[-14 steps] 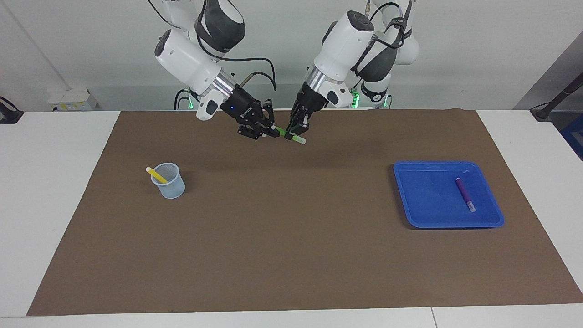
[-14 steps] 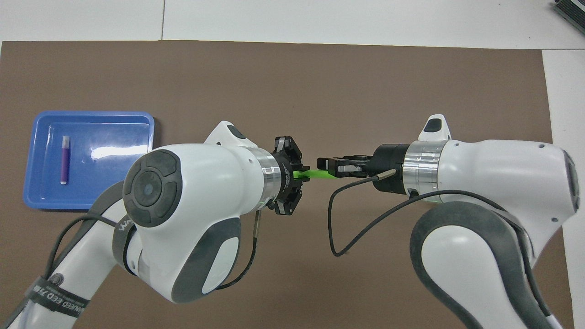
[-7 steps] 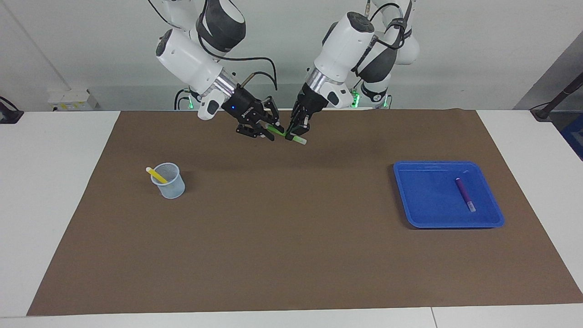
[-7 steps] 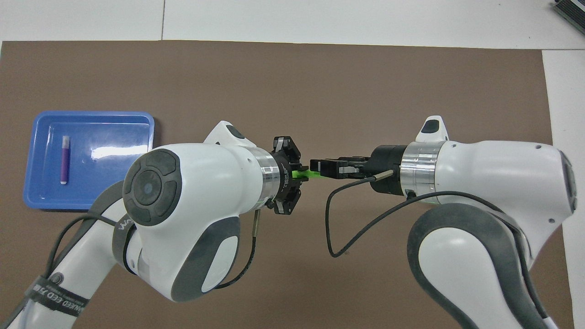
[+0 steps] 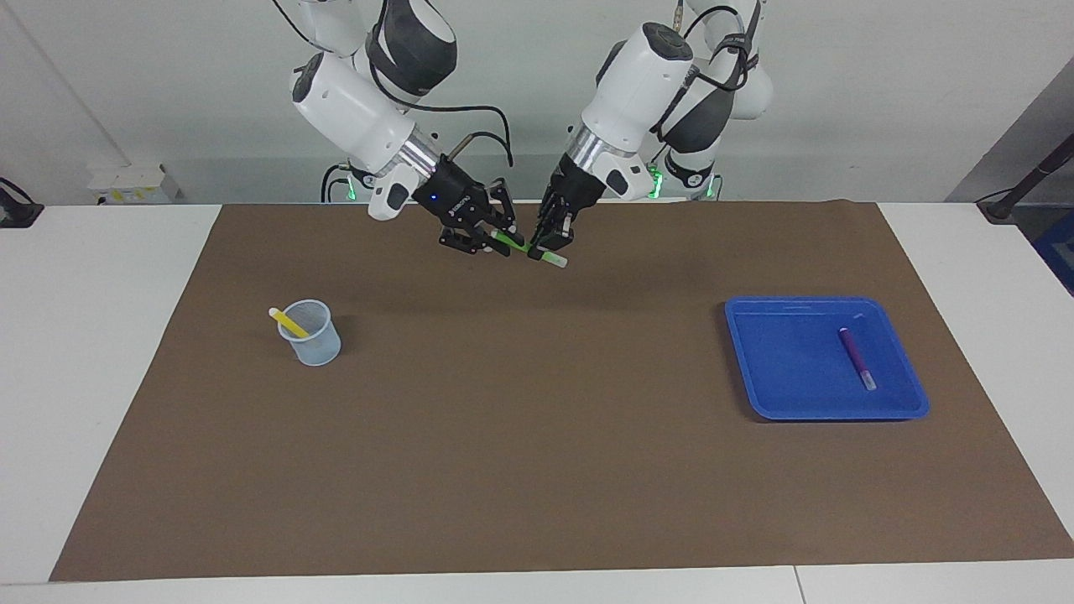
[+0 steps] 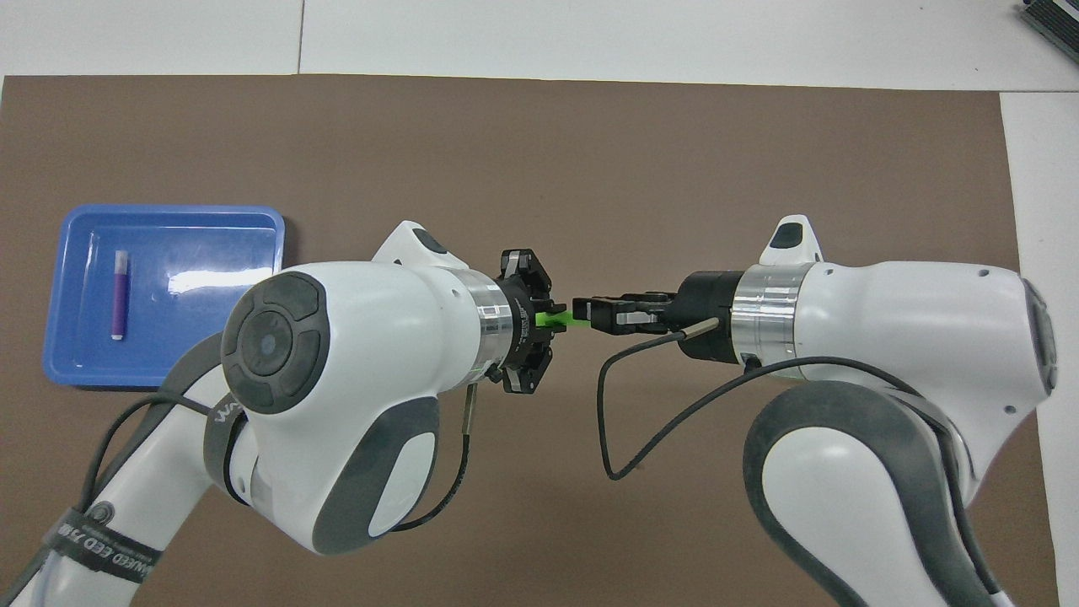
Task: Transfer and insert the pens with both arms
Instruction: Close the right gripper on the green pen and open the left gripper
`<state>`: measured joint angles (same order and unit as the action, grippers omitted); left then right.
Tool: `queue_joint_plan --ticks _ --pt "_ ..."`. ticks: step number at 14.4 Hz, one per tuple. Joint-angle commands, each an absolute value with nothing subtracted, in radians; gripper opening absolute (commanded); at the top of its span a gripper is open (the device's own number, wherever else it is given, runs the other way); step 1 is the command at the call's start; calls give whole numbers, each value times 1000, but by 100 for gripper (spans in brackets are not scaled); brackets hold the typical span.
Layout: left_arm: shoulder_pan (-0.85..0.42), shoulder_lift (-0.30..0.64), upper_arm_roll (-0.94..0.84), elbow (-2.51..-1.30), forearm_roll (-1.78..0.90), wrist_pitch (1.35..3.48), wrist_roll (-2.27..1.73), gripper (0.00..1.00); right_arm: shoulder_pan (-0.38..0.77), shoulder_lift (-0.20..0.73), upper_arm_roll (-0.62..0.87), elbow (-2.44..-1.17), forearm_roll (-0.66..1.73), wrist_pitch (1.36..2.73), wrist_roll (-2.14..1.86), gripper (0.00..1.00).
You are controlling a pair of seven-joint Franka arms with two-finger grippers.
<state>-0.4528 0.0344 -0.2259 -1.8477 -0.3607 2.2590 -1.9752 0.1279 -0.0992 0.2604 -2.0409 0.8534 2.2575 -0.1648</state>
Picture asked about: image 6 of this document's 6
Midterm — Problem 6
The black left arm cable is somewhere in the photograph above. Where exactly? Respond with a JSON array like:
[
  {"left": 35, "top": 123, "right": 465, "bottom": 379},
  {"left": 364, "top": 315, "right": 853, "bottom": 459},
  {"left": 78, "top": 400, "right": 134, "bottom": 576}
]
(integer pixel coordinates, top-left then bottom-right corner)
[{"left": 0, "top": 384, "right": 475, "bottom": 607}]

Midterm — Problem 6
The brown table mat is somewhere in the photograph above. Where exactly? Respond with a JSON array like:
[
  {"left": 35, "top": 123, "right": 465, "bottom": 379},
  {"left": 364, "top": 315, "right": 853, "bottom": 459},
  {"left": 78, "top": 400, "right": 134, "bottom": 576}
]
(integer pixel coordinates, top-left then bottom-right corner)
[{"left": 0, "top": 74, "right": 1061, "bottom": 607}]

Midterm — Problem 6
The blue plastic tray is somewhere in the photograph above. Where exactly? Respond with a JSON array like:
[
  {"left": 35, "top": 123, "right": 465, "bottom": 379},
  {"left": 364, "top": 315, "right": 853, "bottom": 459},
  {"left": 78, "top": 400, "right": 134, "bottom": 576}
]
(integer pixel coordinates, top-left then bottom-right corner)
[{"left": 42, "top": 205, "right": 286, "bottom": 390}]

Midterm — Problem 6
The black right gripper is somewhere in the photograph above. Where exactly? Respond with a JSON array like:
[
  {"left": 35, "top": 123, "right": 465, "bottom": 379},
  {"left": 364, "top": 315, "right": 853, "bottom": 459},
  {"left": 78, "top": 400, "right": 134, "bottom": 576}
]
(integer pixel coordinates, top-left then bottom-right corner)
[{"left": 620, "top": 269, "right": 744, "bottom": 366}]

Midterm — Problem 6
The purple marker pen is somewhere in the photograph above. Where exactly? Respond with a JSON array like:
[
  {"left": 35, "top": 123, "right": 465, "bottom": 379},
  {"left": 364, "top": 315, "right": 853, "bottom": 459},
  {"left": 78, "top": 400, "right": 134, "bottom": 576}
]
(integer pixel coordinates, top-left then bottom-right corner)
[{"left": 111, "top": 250, "right": 132, "bottom": 341}]

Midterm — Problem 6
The grey ribbed device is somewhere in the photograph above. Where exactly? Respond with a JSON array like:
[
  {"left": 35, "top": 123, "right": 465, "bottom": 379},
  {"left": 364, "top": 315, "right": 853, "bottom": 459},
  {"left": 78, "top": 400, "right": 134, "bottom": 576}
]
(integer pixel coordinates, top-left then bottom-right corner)
[{"left": 1016, "top": 0, "right": 1079, "bottom": 53}]

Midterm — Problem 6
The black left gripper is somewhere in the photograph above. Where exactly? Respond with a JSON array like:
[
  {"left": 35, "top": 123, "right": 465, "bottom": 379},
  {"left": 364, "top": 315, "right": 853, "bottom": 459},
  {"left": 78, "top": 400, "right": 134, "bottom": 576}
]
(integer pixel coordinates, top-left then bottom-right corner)
[{"left": 491, "top": 247, "right": 633, "bottom": 396}]

